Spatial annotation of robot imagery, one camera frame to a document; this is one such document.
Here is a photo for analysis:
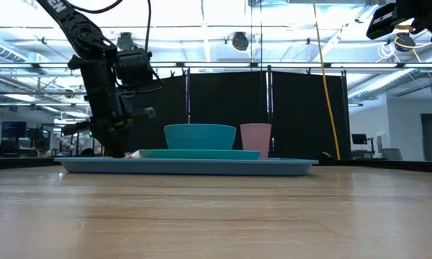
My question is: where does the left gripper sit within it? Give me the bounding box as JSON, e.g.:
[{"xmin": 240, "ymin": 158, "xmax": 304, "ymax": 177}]
[{"xmin": 61, "ymin": 55, "xmax": 157, "ymax": 159}]

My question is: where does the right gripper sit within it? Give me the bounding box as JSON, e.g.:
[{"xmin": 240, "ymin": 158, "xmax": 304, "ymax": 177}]
[{"xmin": 366, "ymin": 0, "xmax": 432, "ymax": 45}]

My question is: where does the blue plastic bowl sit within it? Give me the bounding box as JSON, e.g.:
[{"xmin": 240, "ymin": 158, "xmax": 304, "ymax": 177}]
[{"xmin": 163, "ymin": 123, "xmax": 238, "ymax": 151}]

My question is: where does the teal plastic plate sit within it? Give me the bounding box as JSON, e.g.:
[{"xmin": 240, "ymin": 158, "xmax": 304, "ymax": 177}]
[{"xmin": 138, "ymin": 148, "xmax": 262, "ymax": 161}]

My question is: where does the pink plastic cup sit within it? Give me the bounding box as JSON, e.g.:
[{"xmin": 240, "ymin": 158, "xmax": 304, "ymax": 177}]
[{"xmin": 239, "ymin": 122, "xmax": 273, "ymax": 160}]

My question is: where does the blue plastic tray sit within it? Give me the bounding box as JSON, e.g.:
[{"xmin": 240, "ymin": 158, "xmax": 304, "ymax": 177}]
[{"xmin": 53, "ymin": 156, "xmax": 320, "ymax": 177}]

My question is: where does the wide dark monitor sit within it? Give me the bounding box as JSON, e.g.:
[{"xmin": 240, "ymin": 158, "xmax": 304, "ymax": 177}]
[{"xmin": 1, "ymin": 121, "xmax": 27, "ymax": 139}]

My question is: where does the small dark monitor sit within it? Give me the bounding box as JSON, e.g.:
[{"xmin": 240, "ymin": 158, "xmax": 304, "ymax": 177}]
[{"xmin": 351, "ymin": 133, "xmax": 369, "ymax": 146}]

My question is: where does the black reel with yellow cable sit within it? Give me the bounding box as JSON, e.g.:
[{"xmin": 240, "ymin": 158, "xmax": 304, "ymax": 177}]
[{"xmin": 395, "ymin": 32, "xmax": 417, "ymax": 52}]

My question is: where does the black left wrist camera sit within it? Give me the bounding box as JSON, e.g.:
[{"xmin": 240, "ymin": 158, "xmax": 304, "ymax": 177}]
[{"xmin": 115, "ymin": 47, "xmax": 155, "ymax": 87}]

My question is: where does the yellow hanging cable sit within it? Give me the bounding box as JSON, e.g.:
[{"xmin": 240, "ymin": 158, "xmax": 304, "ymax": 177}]
[{"xmin": 311, "ymin": 0, "xmax": 342, "ymax": 161}]

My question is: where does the black ceiling cable reel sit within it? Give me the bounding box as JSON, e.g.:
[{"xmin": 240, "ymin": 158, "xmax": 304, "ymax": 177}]
[
  {"xmin": 230, "ymin": 31, "xmax": 251, "ymax": 53},
  {"xmin": 116, "ymin": 32, "xmax": 135, "ymax": 51}
]

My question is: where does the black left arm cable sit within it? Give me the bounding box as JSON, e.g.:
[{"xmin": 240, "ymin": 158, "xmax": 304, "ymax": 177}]
[{"xmin": 67, "ymin": 0, "xmax": 153, "ymax": 53}]

